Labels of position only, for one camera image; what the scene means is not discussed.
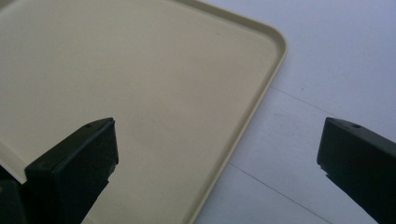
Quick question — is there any beige plastic tray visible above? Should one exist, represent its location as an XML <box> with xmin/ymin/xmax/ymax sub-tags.
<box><xmin>0</xmin><ymin>0</ymin><xmax>289</xmax><ymax>224</ymax></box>

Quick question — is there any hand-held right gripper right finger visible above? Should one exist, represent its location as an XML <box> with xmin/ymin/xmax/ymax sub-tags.
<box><xmin>316</xmin><ymin>117</ymin><xmax>396</xmax><ymax>224</ymax></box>

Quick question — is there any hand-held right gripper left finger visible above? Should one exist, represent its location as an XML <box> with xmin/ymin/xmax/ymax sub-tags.
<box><xmin>23</xmin><ymin>117</ymin><xmax>120</xmax><ymax>224</ymax></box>

